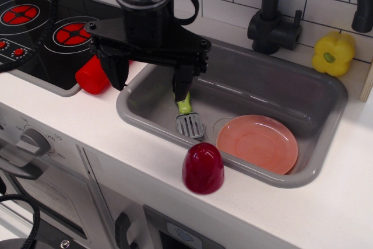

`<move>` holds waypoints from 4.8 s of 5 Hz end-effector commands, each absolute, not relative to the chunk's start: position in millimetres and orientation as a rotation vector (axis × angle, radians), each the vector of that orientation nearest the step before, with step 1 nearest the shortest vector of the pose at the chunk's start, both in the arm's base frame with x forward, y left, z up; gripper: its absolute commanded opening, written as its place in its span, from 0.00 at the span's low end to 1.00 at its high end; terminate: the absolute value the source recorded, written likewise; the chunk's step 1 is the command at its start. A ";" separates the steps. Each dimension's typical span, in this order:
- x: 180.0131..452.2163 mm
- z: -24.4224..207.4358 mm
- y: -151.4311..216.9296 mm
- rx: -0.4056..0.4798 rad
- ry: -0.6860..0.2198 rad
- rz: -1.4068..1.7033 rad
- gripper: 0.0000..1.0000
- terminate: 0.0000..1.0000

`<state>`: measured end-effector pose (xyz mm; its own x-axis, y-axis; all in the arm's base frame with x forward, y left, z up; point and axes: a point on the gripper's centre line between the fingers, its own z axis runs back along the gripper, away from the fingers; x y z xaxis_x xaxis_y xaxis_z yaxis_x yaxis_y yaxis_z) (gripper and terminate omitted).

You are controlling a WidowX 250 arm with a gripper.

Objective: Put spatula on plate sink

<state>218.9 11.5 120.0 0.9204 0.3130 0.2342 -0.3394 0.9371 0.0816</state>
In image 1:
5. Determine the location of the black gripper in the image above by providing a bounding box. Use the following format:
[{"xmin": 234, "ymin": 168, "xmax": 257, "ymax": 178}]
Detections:
[{"xmin": 85, "ymin": 8, "xmax": 211, "ymax": 102}]

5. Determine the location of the green handled grey spatula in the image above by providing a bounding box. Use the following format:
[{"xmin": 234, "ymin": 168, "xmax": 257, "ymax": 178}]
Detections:
[{"xmin": 175, "ymin": 93, "xmax": 205, "ymax": 139}]

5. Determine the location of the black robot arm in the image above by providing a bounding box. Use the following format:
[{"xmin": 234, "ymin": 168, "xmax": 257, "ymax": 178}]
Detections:
[{"xmin": 85, "ymin": 0, "xmax": 211, "ymax": 101}]

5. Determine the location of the pink plate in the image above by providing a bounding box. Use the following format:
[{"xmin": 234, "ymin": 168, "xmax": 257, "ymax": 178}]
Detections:
[{"xmin": 216, "ymin": 114, "xmax": 298, "ymax": 175}]

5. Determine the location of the grey sink basin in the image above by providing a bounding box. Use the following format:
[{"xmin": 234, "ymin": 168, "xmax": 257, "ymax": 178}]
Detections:
[{"xmin": 117, "ymin": 40, "xmax": 348, "ymax": 188}]

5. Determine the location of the red ketchup bottle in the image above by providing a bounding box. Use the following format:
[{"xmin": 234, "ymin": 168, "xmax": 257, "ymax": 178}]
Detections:
[{"xmin": 75, "ymin": 55, "xmax": 109, "ymax": 94}]

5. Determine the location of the dark red cup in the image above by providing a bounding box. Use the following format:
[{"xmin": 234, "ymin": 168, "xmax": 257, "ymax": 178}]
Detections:
[{"xmin": 182, "ymin": 142, "xmax": 224, "ymax": 195}]

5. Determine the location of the black faucet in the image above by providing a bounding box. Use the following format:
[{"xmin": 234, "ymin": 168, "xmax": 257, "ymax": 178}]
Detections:
[{"xmin": 247, "ymin": 0, "xmax": 372, "ymax": 54}]

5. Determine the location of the grey oven knob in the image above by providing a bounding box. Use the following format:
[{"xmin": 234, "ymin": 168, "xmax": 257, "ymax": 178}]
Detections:
[{"xmin": 16, "ymin": 128, "xmax": 50, "ymax": 156}]

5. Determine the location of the black toy stove top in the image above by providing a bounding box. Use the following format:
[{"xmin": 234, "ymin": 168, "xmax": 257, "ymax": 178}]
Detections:
[{"xmin": 1, "ymin": 0, "xmax": 121, "ymax": 97}]

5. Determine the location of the yellow bell pepper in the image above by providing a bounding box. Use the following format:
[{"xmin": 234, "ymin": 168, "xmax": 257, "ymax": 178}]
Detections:
[{"xmin": 312, "ymin": 31, "xmax": 356, "ymax": 77}]

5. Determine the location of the grey oven door handle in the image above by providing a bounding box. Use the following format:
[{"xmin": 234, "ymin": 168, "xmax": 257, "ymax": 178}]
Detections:
[{"xmin": 1, "ymin": 157, "xmax": 48, "ymax": 180}]

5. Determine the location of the black cabinet handle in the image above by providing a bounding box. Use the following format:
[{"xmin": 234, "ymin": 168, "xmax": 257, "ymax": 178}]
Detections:
[{"xmin": 115, "ymin": 212, "xmax": 139, "ymax": 249}]

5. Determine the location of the black cable lower left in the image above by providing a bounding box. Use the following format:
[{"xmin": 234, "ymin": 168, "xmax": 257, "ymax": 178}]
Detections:
[{"xmin": 0, "ymin": 194, "xmax": 41, "ymax": 249}]

